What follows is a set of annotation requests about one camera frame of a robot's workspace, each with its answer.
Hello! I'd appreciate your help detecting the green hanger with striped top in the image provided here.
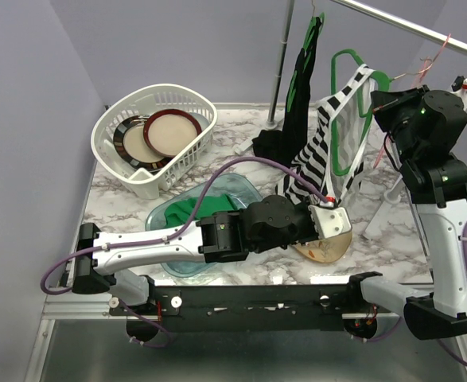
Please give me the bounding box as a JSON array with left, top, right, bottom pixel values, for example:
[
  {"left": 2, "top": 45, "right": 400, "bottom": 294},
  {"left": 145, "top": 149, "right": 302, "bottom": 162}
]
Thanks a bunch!
[{"left": 330, "top": 49, "right": 403, "bottom": 177}]

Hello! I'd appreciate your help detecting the black white striped tank top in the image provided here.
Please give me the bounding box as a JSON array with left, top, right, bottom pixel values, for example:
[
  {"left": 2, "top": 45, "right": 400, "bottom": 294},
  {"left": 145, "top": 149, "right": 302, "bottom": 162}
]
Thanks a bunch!
[{"left": 274, "top": 63, "right": 377, "bottom": 210}]

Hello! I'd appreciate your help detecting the pink wire hanger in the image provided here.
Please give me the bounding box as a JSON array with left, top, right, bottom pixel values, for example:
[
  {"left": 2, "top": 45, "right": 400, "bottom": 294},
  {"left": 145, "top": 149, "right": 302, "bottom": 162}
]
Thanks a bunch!
[{"left": 373, "top": 33, "right": 451, "bottom": 169}]

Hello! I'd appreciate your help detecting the green hanger with black top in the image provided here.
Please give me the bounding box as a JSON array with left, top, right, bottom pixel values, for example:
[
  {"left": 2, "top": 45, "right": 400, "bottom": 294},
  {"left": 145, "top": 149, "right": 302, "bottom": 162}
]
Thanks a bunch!
[{"left": 285, "top": 1, "right": 325, "bottom": 113}]

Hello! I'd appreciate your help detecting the green tank top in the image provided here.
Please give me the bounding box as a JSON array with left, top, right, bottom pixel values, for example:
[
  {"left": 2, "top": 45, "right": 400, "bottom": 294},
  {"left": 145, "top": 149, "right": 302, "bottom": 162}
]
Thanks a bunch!
[{"left": 164, "top": 194, "right": 237, "bottom": 228}]

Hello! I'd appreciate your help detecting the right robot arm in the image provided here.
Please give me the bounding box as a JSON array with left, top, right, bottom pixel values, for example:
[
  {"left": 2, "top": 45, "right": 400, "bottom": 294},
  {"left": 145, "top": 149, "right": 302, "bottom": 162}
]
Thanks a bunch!
[{"left": 344, "top": 86, "right": 467, "bottom": 340}]

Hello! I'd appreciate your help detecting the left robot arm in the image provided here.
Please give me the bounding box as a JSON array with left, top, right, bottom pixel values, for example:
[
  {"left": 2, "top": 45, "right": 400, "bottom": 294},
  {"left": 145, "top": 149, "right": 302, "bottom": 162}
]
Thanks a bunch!
[{"left": 72, "top": 195, "right": 324, "bottom": 314}]

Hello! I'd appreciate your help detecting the beige bird pattern plate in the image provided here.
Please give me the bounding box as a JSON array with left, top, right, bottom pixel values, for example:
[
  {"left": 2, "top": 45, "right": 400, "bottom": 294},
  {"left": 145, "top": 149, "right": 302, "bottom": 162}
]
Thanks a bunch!
[{"left": 294, "top": 232, "right": 352, "bottom": 263}]

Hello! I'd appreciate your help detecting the metal clothes rack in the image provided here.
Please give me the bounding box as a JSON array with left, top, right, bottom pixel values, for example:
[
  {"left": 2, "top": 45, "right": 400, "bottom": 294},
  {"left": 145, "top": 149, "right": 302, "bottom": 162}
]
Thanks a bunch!
[{"left": 235, "top": 0, "right": 467, "bottom": 240}]

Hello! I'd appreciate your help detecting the clear blue plastic tray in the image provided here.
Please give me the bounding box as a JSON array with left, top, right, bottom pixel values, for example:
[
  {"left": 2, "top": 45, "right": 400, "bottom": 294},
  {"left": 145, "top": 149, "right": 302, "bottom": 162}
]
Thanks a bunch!
[{"left": 145, "top": 173, "right": 262, "bottom": 278}]

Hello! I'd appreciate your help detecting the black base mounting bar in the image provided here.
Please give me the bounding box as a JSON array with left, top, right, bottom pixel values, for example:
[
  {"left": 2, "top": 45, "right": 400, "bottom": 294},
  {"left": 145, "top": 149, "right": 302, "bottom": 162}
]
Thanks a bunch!
[{"left": 109, "top": 272, "right": 383, "bottom": 333}]

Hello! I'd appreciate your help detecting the red rimmed plate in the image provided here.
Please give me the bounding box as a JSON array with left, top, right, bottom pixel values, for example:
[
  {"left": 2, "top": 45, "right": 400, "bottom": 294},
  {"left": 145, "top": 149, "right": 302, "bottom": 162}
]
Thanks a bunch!
[{"left": 143, "top": 109, "right": 202, "bottom": 158}]

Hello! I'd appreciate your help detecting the white plastic dish basket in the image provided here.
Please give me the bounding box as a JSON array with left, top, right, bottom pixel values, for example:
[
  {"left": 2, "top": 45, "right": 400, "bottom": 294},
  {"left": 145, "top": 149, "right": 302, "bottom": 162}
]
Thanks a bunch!
[{"left": 91, "top": 84, "right": 217, "bottom": 199}]

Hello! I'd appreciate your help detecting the black rimmed plate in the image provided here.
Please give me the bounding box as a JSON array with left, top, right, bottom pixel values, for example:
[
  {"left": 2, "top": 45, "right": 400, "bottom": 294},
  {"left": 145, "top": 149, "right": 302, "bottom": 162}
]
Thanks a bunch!
[{"left": 113, "top": 115, "right": 170, "bottom": 173}]

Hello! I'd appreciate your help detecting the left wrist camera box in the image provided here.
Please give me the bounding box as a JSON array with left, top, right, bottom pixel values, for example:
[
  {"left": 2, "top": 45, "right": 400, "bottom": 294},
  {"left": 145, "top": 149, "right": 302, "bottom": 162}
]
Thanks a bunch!
[{"left": 308, "top": 197, "right": 352, "bottom": 240}]

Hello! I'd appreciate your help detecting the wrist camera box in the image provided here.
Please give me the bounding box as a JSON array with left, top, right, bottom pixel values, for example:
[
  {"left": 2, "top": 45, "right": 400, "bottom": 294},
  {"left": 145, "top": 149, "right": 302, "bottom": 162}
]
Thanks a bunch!
[
  {"left": 449, "top": 76, "right": 467, "bottom": 111},
  {"left": 308, "top": 197, "right": 352, "bottom": 240}
]

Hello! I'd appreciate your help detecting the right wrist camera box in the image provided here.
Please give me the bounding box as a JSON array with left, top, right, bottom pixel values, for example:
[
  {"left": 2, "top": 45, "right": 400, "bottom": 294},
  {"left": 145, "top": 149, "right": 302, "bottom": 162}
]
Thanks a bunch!
[{"left": 449, "top": 76, "right": 467, "bottom": 111}]

